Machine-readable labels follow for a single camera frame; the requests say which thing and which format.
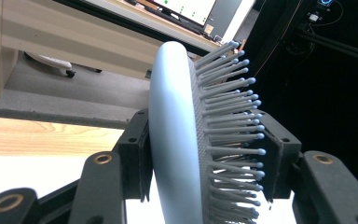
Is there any office chair base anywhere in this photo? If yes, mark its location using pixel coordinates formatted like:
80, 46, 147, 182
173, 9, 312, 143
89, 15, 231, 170
23, 50, 103, 79

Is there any light blue hairbrush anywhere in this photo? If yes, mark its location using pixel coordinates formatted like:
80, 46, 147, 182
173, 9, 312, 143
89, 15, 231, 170
147, 40, 268, 224

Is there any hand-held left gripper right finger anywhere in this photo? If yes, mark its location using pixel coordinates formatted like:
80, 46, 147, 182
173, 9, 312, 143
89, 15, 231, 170
247, 109, 303, 203

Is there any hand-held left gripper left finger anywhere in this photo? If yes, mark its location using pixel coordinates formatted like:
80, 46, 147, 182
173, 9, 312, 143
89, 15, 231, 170
113, 107, 154, 203

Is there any black device with blue ring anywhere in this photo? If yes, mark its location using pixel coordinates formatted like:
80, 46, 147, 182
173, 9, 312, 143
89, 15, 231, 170
307, 0, 337, 23

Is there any computer monitor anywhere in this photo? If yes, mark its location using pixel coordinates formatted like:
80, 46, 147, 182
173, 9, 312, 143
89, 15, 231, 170
148, 0, 219, 28

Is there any light wooden desk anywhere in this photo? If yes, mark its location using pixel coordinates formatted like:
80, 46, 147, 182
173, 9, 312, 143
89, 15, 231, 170
0, 0, 222, 102

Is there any black horizontal frame bar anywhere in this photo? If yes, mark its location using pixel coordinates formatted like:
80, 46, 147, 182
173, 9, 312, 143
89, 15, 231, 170
53, 0, 211, 58

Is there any black curtain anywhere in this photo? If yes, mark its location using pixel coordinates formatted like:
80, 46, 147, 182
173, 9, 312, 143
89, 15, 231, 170
243, 0, 358, 190

